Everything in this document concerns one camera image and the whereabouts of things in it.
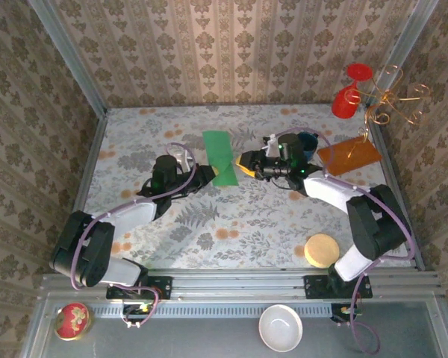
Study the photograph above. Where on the white bowl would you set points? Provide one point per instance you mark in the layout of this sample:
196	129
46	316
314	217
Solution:
280	328

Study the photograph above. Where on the small controller board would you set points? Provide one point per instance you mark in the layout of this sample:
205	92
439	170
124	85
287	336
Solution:
140	308
349	310

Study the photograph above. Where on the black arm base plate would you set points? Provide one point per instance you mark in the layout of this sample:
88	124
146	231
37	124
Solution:
162	288
315	287

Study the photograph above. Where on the red embroidered round tin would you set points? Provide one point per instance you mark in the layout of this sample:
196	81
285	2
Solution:
74	320

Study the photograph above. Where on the dark blue mug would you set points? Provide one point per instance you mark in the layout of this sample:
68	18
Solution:
310	143

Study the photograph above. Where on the aluminium frame post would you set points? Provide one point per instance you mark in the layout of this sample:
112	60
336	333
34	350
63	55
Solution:
71	56

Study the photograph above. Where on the red plastic wine glass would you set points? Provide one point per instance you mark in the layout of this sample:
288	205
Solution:
345	102

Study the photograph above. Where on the floral patterned table cover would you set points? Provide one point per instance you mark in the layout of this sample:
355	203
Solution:
227	223

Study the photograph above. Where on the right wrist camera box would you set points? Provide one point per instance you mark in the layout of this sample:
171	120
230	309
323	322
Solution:
272	147

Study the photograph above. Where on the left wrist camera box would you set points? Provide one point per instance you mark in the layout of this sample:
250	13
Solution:
182	156

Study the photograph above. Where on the aluminium side rail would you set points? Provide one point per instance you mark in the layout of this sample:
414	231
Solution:
87	175
389	169

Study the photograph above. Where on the aluminium front frame rail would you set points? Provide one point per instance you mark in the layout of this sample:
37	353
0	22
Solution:
239	283

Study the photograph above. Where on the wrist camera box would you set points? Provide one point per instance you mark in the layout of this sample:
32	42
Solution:
272	147
182	156

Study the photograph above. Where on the round yellow cork disc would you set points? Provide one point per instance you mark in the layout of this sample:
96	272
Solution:
321	250

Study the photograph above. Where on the green paper sheet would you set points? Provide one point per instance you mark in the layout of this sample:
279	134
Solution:
218	147

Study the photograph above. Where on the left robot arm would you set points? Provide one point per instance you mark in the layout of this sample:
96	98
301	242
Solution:
89	250

